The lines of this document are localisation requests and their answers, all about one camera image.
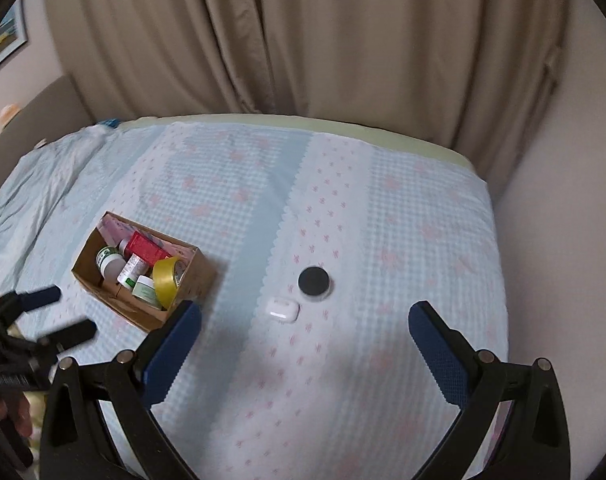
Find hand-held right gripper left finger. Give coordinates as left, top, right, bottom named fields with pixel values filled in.
left=39, top=299, right=203, bottom=480

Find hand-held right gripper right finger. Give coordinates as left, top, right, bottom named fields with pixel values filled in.
left=408, top=300, right=572, bottom=480

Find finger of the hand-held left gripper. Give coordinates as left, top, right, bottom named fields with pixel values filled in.
left=5, top=284, right=62, bottom=311
left=37, top=319, right=98, bottom=356

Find green white jar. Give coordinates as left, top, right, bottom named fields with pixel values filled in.
left=132, top=275, right=164, bottom=310

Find yellow tape roll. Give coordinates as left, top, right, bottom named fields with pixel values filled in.
left=151, top=256, right=188, bottom=311

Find white round bottle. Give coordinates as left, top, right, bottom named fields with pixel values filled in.
left=96, top=246, right=126, bottom=278

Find patterned cardboard box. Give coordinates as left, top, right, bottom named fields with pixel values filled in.
left=71, top=211, right=218, bottom=333

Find white pill bottle green label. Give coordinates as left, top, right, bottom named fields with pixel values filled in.
left=117, top=254, right=146, bottom=289

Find red tube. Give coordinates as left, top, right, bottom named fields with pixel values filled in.
left=128, top=231, right=172, bottom=267

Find white earbuds case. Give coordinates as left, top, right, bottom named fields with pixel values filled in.
left=267, top=297, right=302, bottom=322

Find black lid jar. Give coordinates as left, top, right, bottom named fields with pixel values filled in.
left=298, top=266, right=334, bottom=302

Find person's left hand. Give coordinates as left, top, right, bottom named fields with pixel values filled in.
left=0, top=392, right=34, bottom=439

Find crumpled light blue quilt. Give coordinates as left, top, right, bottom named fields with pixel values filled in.
left=0, top=122, right=114, bottom=273

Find blue pink printed bedsheet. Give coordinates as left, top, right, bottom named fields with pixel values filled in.
left=0, top=116, right=510, bottom=480

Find grey padded headboard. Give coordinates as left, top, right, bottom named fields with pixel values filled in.
left=0, top=75, right=92, bottom=202

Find pale green mattress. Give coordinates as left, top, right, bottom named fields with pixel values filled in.
left=117, top=113, right=486, bottom=182

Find beige curtain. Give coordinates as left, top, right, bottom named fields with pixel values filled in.
left=42, top=0, right=570, bottom=182

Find framed wall poster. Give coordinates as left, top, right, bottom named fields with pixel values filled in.
left=0, top=0, right=28, bottom=82

